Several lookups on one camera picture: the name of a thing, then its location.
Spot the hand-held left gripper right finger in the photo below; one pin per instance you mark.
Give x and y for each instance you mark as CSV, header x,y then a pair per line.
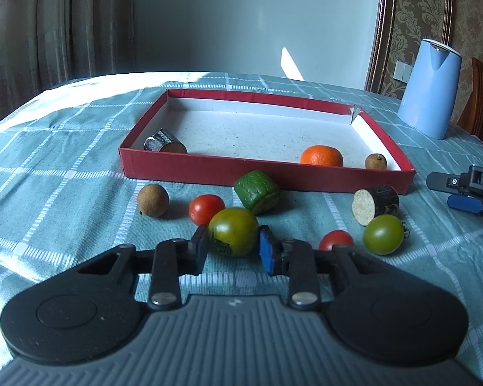
x,y
266,249

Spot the brown wooden chair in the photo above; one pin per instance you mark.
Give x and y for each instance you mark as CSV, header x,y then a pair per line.
x,y
481,104

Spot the brown wooden wall frame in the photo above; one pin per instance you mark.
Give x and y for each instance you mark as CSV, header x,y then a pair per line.
x,y
380,48

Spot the white wall switch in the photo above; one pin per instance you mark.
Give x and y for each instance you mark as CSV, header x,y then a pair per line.
x,y
403,70

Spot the patterned brown curtain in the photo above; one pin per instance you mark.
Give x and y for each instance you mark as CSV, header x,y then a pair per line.
x,y
64,28

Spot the red cherry tomato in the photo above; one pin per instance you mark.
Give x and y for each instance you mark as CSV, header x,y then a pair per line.
x,y
205,209
334,238

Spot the dark eggplant piece in box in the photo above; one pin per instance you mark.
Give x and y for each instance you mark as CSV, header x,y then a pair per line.
x,y
165,142

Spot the small green tomato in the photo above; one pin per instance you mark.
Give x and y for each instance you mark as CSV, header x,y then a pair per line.
x,y
382,233

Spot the green cucumber piece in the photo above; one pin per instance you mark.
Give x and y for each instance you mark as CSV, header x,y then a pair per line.
x,y
257,191

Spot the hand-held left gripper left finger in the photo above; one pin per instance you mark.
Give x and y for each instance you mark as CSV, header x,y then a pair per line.
x,y
201,243

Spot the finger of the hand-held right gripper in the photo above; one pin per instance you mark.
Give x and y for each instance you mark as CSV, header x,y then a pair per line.
x,y
444,181
467,204

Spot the orange tangerine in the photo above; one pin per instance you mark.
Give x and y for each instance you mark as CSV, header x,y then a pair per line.
x,y
322,156

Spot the blue electric kettle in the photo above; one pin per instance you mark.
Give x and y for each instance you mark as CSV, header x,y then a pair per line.
x,y
426,92

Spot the brown longan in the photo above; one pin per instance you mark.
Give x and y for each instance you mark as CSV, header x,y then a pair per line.
x,y
153,201
376,162

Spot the teal checked tablecloth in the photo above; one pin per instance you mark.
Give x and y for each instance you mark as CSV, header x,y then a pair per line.
x,y
64,148

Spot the large green tomato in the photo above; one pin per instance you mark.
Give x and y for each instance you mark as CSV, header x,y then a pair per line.
x,y
233,229

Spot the red cardboard box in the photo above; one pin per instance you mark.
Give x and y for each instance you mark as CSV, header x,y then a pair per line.
x,y
265,169

